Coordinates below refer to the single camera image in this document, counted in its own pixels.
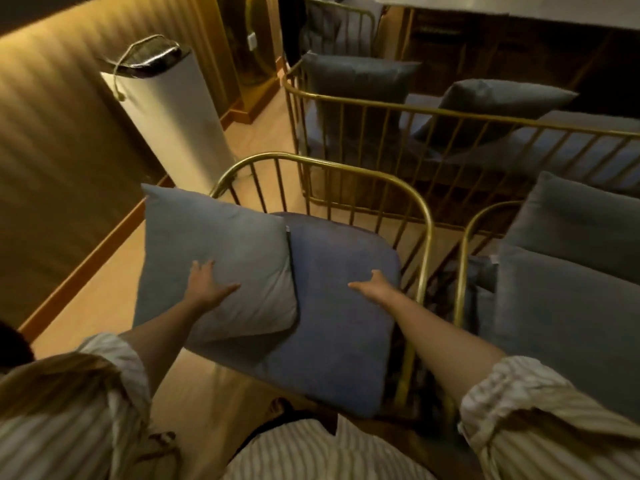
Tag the white wall socket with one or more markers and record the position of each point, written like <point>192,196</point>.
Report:
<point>251,40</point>

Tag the gold metal chair frame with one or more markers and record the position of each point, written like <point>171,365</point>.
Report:
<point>428,244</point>
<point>371,24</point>
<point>460,274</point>

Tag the white tower air purifier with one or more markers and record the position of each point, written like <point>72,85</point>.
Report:
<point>175,119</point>

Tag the person's left hand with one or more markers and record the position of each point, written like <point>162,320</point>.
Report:
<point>202,289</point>

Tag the striped beige shirt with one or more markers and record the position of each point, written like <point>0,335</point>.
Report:
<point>75,419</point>

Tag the person's left forearm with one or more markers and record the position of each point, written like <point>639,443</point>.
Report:
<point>160,339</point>

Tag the blue seat cushion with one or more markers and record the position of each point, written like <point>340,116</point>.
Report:
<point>340,319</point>

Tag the dark grey pillow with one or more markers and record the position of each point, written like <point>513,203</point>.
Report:
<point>500,99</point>
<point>360,79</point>

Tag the person's right forearm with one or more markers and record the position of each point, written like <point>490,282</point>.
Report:
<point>445,344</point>

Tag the person's right thumb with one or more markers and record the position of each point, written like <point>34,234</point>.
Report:
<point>359,286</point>

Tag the person's left thumb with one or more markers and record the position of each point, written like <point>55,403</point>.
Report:
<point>227,289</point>

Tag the light grey pillow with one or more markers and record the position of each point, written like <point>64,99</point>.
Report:
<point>225,234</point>

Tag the gold metal sofa frame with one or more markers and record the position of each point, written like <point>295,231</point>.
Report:
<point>450,113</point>

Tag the grey chair cushion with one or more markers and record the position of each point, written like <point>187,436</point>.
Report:
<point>325,29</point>

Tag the person's right hand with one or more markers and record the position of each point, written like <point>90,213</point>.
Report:
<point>380,290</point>

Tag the grey sofa seat cushion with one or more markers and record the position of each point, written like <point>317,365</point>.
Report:
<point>600,119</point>

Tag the dark wooden table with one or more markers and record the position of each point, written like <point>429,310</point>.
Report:
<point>500,44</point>

